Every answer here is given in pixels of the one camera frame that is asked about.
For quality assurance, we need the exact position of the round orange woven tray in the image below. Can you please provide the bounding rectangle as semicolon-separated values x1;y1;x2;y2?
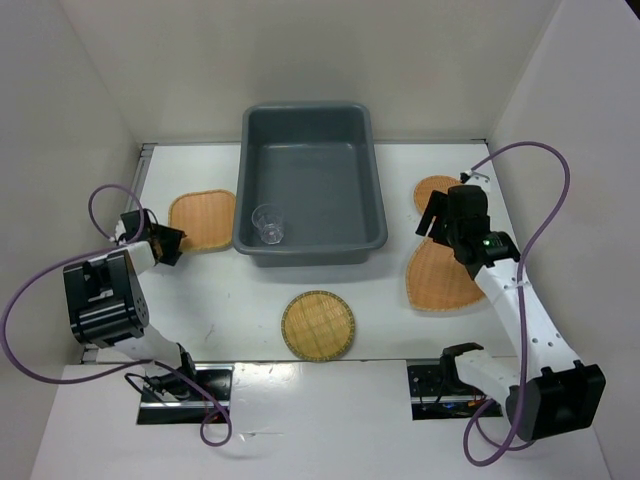
413;175;460;215

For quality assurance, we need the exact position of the square woven bamboo tray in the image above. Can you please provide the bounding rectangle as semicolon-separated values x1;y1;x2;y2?
168;189;236;253

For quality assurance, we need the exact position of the fan-shaped woven bamboo tray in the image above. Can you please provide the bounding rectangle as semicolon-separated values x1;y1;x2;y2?
405;238;485;312

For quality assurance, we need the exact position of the clear plastic cup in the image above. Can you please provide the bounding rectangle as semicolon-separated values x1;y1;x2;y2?
251;204;284;245

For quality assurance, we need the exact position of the round yellow bamboo tray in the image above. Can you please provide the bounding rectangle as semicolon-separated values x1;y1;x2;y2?
281;290;356;363

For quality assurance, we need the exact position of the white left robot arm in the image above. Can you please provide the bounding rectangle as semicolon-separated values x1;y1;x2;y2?
63;210;200;400

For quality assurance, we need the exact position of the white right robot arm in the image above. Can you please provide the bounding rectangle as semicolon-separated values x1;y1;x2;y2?
416;184;606;442

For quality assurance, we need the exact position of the grey plastic bin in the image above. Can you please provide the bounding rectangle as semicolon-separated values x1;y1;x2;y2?
232;101;388;267

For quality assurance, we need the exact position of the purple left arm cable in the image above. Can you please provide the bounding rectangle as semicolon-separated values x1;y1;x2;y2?
1;184;234;447

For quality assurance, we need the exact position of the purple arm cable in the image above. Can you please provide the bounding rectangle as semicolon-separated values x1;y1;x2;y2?
457;141;572;467
1;184;234;447

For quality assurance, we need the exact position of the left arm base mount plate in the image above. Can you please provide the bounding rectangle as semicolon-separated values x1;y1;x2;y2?
124;363;234;426

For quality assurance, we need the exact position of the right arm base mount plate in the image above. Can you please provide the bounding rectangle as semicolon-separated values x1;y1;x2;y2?
407;362;487;421

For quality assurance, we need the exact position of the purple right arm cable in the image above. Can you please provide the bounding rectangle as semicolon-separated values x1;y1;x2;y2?
457;141;572;467

